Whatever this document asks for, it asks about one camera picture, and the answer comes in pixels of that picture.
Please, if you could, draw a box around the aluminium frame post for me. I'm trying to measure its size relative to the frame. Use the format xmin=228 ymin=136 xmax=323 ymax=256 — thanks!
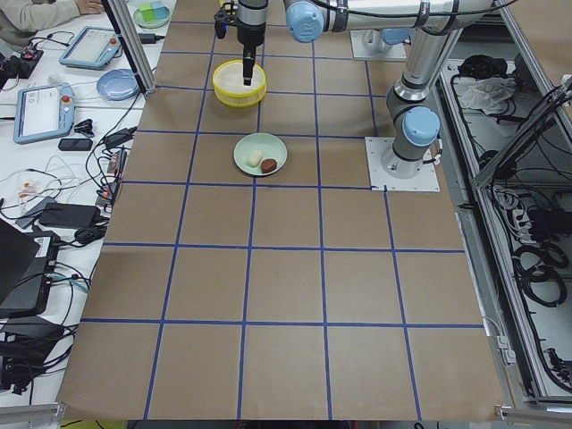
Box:
xmin=102 ymin=0 xmax=156 ymax=97

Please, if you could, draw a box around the green plate with blocks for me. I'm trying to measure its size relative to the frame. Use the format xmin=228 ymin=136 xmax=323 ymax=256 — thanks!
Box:
xmin=132 ymin=1 xmax=172 ymax=29

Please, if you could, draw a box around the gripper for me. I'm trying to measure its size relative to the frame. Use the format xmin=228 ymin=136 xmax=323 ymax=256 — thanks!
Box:
xmin=238 ymin=21 xmax=265 ymax=86

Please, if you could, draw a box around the black power adapter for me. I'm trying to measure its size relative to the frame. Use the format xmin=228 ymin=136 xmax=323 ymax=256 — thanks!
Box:
xmin=38 ymin=203 xmax=101 ymax=229

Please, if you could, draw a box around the white crumpled cloth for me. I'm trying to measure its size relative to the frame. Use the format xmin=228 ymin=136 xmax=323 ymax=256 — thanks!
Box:
xmin=459 ymin=77 xmax=517 ymax=115

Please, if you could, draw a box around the light green plate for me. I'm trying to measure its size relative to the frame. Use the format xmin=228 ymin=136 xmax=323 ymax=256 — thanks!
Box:
xmin=233 ymin=133 xmax=288 ymax=176

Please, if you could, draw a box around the yellow bamboo steamer basket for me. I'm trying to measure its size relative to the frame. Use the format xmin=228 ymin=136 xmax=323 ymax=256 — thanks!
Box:
xmin=212 ymin=60 xmax=267 ymax=108

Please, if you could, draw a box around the black laptop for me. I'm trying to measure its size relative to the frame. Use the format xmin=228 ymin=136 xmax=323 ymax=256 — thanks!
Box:
xmin=1 ymin=221 xmax=60 ymax=318

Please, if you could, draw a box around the white steamed bun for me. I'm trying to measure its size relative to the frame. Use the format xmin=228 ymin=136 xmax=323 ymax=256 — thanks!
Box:
xmin=247 ymin=150 xmax=264 ymax=168

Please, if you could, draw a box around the lower teach pendant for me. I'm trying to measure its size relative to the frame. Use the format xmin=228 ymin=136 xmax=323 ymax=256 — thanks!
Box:
xmin=13 ymin=82 xmax=76 ymax=144

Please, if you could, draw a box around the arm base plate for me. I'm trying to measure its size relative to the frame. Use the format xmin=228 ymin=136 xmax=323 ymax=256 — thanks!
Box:
xmin=350 ymin=29 xmax=410 ymax=63
xmin=365 ymin=137 xmax=441 ymax=192

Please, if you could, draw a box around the upper teach pendant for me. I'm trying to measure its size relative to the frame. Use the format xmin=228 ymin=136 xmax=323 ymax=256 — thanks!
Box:
xmin=59 ymin=26 xmax=121 ymax=70

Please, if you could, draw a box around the blue plate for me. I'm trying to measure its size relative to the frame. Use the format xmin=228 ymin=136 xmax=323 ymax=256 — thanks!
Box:
xmin=96 ymin=69 xmax=139 ymax=101

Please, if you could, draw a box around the brown steamed bun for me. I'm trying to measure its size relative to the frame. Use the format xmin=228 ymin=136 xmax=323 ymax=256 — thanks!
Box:
xmin=260 ymin=158 xmax=278 ymax=174

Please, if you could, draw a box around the black phone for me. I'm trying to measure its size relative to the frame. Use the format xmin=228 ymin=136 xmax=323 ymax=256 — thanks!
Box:
xmin=58 ymin=138 xmax=93 ymax=152

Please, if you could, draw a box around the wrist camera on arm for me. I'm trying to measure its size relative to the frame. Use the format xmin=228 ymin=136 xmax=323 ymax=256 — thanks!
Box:
xmin=214 ymin=1 xmax=238 ymax=39

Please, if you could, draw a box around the teach pendant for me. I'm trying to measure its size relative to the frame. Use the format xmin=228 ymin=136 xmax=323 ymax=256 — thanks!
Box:
xmin=59 ymin=26 xmax=121 ymax=70
xmin=13 ymin=82 xmax=76 ymax=144

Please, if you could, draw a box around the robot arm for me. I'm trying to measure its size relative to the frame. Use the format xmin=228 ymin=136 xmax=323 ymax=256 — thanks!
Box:
xmin=236 ymin=0 xmax=268 ymax=87
xmin=283 ymin=0 xmax=493 ymax=179

